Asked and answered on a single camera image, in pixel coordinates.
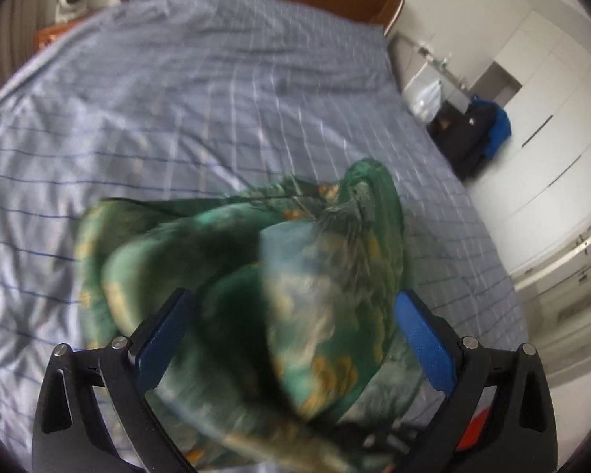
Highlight white drawer cabinet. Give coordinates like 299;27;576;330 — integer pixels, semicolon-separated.
513;225;591;387

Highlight white wardrobe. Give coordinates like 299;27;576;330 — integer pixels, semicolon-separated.
470;12;591;272

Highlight beige curtain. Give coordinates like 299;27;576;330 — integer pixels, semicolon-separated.
0;0;66;105

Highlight blue checked bed cover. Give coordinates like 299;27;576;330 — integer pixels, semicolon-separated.
0;0;528;469

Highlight black and blue hanging clothes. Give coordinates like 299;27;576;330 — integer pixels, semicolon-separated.
427;96;511;182

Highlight white bedside desk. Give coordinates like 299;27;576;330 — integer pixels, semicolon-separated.
390;31;471;113

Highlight orange red trousers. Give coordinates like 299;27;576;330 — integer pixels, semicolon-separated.
457;407;490;452

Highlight green patterned jacket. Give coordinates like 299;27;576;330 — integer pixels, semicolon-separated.
74;158;423;472

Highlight white plastic bag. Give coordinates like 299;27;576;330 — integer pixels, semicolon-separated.
409;79;442;124

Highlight small white fan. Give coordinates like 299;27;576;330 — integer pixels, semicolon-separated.
55;0;88;24

